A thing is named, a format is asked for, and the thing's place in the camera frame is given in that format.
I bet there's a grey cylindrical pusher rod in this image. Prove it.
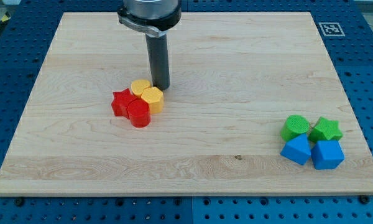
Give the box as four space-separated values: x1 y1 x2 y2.
145 34 170 90

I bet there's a green cylinder block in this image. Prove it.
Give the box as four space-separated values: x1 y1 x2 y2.
280 114 310 141

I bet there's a yellow cylinder block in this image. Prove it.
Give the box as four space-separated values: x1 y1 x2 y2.
131 79 151 98

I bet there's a yellow hexagon block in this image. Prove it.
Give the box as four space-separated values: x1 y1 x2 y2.
141 87 164 114

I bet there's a white fiducial marker tag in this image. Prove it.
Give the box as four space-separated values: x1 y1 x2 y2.
319 22 345 37

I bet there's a green star block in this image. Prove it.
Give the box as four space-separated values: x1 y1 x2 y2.
308 116 343 142

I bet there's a red star block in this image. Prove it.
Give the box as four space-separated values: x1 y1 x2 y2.
111 88 137 119

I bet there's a red cylinder block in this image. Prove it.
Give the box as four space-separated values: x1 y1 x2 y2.
127 99 151 128

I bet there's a wooden board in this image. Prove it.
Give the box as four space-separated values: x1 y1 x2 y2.
0 12 373 197

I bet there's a blue triangle block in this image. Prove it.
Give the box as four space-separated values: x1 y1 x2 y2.
280 134 311 166

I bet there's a blue cube block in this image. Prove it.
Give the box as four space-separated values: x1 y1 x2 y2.
311 140 345 170

